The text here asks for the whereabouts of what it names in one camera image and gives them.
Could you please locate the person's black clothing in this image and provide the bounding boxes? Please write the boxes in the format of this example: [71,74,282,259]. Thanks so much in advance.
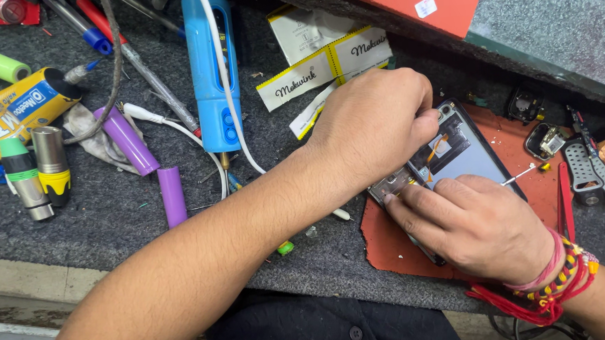
[197,275,467,340]

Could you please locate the white cable with plug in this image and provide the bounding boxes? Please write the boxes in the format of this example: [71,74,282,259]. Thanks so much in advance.
[122,96,230,206]

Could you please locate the silver red cylinder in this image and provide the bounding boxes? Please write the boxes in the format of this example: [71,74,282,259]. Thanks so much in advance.
[0,0,30,26]

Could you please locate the purple cylindrical battery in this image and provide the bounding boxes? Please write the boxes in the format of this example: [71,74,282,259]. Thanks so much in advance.
[156,165,189,230]
[92,102,162,180]

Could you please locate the glass counter top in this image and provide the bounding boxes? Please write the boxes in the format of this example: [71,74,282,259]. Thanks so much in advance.
[461,0,605,109]

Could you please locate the green metal audio connector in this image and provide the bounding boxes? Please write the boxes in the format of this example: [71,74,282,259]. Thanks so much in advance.
[0,135,56,225]

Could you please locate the long white cable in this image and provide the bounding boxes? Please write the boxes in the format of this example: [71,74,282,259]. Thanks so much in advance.
[195,0,352,230]

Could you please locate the person's left hand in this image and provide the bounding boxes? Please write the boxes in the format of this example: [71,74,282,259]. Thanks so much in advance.
[302,65,444,192]

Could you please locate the orange work mat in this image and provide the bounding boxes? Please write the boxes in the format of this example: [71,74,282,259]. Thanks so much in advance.
[353,96,578,288]

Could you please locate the smartphone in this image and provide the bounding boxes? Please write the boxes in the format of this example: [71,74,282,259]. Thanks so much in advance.
[362,94,532,272]

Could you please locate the metal watch case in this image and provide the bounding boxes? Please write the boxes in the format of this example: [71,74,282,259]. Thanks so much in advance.
[523,121,571,163]

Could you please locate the red tweezers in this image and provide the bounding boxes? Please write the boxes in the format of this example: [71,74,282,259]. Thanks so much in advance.
[553,161,577,244]

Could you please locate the grey felt table mat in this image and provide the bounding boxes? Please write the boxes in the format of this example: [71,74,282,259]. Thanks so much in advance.
[0,0,605,340]

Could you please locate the yellow glue tube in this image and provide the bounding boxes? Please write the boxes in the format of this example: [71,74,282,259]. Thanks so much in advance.
[0,65,87,169]

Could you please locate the red handled grey screwdriver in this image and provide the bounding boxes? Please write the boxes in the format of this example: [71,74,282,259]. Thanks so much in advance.
[75,0,203,145]

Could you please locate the yellow metal audio connector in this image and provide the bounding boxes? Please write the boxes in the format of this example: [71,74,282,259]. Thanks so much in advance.
[30,124,74,209]

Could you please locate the black cables bundle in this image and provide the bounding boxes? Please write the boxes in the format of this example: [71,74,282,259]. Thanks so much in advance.
[488,308,589,340]

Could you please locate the grey perforated watch strap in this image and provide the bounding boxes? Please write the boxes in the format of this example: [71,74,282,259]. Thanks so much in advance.
[562,136,605,208]

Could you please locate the black cable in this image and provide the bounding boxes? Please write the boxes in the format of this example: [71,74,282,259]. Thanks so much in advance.
[55,0,129,146]

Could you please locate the grey metal rod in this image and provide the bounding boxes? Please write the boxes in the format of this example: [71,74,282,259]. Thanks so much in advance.
[108,0,186,42]

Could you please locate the crumpled white cloth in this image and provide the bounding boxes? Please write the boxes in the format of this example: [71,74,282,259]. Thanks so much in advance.
[61,99,147,179]

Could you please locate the blue capped pen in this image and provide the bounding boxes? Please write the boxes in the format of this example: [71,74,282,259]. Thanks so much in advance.
[39,0,114,60]

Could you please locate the black flex cable part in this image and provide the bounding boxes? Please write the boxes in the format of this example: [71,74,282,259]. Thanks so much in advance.
[566,103,603,161]

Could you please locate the white yellow packaging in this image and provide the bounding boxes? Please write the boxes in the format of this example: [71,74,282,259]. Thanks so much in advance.
[250,0,399,143]

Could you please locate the grey blue tipped nozzle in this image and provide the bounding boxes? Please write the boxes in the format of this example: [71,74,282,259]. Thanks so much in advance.
[62,58,104,86]

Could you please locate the red thread bracelets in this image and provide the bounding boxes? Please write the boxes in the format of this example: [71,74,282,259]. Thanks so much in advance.
[461,224,604,332]

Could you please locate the person's right hand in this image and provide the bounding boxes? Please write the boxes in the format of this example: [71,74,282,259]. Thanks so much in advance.
[382,169,566,296]

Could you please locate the blue electric screwdriver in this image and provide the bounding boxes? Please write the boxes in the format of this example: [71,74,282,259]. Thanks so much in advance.
[181,0,248,199]

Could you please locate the thin metal pry tool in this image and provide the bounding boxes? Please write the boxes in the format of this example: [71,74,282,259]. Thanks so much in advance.
[499,165,538,187]

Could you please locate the orange board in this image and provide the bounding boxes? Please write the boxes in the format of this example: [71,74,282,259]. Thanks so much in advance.
[317,0,495,48]

